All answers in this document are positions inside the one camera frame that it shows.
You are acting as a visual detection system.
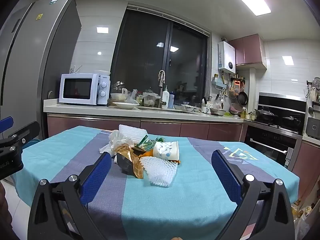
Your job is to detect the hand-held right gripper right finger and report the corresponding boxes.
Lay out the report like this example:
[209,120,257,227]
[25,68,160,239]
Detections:
[211,149,295,240]

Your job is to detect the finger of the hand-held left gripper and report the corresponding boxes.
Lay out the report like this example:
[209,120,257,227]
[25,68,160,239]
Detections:
[9,121,41,151]
[0,116,14,133]

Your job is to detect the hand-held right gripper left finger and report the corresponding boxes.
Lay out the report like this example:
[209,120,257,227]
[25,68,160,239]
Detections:
[27,152,113,240]

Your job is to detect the gold foil wrapper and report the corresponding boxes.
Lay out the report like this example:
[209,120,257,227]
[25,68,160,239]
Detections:
[114,144,148,180]

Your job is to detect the green snack wrapper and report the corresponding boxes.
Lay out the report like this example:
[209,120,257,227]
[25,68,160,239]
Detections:
[136,134,157,151]

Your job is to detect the white blue-patterned paper bag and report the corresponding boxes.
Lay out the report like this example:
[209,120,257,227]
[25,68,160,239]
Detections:
[152,141,181,162]

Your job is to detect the person's left forearm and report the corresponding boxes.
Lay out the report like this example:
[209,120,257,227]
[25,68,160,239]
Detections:
[0,181,12,240]

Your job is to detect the crumpled white tissue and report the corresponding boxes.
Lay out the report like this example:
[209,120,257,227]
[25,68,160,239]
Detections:
[99,130,137,155]

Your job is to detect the black built-in oven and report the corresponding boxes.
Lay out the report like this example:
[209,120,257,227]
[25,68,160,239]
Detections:
[244,125,303,173]

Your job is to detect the white foam fruit net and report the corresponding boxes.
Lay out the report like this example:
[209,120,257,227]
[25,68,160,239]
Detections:
[139,155,178,188]
[118,124,148,143]

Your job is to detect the teal and grey tablecloth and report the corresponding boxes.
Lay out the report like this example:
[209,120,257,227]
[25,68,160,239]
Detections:
[12,125,300,240]

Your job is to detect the white microwave oven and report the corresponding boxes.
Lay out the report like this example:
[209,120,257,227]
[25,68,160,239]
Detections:
[59,73,111,106]

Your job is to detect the metal bowl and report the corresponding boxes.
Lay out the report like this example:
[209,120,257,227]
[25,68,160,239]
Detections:
[210,107,227,117]

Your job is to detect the pink bowls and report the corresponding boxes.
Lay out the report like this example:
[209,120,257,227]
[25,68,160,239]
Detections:
[230,102,242,115]

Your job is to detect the white utensil holder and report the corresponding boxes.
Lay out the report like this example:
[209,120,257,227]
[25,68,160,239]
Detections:
[201,96,213,113]

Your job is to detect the black wok with lid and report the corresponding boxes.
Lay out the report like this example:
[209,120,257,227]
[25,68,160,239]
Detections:
[254,107,278,123]

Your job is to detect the grey refrigerator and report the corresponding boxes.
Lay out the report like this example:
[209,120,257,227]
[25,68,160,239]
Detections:
[0,0,82,140]

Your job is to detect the white plate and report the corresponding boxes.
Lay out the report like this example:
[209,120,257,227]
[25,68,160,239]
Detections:
[112,102,140,110]

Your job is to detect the kitchen counter with purple cabinets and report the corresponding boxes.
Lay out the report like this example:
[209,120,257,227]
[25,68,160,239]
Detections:
[43,99,248,143]

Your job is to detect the hanging black frying pan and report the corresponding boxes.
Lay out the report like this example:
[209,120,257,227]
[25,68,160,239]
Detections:
[237,91,249,105]

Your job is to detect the black cooking pan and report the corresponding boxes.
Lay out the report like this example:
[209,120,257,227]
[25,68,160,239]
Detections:
[281,115,302,128]

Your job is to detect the glass jar with lid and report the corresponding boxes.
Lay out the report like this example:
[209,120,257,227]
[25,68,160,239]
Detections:
[112,81,125,94]

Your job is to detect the black range hood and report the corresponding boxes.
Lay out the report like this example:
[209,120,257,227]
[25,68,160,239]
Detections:
[257,92,307,120]

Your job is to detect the white pump bottle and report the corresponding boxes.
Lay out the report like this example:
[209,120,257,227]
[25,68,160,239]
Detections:
[161,85,170,108]

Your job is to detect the grey box appliance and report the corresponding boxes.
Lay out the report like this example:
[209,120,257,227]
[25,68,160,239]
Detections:
[305,117,320,139]

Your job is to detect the steel kitchen faucet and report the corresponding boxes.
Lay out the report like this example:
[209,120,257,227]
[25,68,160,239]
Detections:
[157,70,167,108]

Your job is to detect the metal shelf rack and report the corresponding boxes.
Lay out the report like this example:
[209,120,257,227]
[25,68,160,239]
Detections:
[304,76,320,140]

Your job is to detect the white water heater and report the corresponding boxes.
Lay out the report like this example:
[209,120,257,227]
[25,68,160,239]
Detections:
[217,41,237,74]

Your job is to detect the dark kitchen window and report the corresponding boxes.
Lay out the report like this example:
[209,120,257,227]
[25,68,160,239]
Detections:
[111,5,210,105]

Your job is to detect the pink wall cabinet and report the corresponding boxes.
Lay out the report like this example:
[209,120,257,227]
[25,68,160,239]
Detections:
[228,34,267,70]

